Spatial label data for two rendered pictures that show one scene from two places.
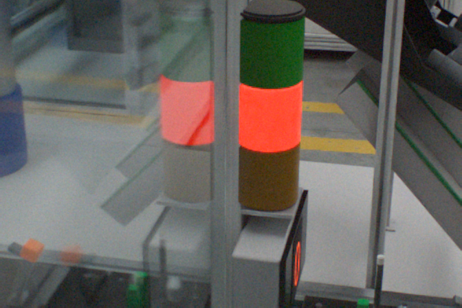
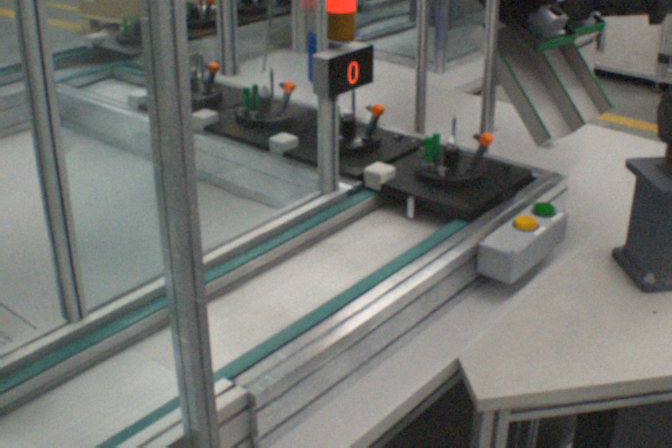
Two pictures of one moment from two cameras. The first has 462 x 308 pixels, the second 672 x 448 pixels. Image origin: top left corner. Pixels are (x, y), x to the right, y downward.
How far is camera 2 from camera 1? 0.95 m
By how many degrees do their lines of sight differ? 25
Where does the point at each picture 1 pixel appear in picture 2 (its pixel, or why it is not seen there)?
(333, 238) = (507, 145)
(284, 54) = not seen: outside the picture
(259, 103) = not seen: outside the picture
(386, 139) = (489, 58)
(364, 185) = not seen: hidden behind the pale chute
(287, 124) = (342, 0)
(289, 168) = (344, 22)
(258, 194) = (331, 32)
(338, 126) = not seen: outside the picture
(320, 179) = not seen: hidden behind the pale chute
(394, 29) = not seen: outside the picture
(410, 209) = (573, 142)
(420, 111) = (538, 56)
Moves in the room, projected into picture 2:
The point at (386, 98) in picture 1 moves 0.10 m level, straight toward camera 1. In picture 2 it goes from (489, 33) to (465, 43)
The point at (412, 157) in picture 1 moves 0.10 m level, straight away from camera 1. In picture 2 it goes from (507, 73) to (529, 63)
